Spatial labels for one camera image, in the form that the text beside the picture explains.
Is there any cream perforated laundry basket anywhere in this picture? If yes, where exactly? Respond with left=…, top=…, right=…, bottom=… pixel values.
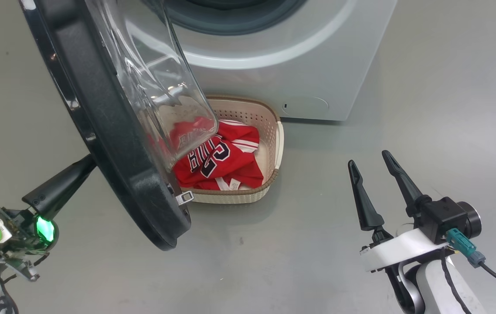
left=178, top=95, right=285, bottom=205

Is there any red basketball jersey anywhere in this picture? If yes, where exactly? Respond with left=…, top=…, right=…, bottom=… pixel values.
left=149, top=116, right=265, bottom=192

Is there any white front-load washing machine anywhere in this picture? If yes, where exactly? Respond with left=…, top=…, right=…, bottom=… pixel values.
left=143, top=0, right=399, bottom=122

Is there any teal-plug right camera cable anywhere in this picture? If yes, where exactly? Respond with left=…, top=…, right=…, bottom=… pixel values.
left=445, top=228, right=496, bottom=299

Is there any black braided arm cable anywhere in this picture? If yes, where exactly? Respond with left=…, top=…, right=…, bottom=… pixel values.
left=438, top=248, right=465, bottom=314

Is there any black round glass washer door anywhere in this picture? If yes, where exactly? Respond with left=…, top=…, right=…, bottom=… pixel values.
left=18, top=0, right=220, bottom=252

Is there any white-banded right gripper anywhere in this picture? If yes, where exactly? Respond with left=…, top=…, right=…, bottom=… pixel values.
left=348, top=150, right=450, bottom=273

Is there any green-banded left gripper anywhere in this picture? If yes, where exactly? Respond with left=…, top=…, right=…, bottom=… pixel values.
left=0, top=154, right=97, bottom=282

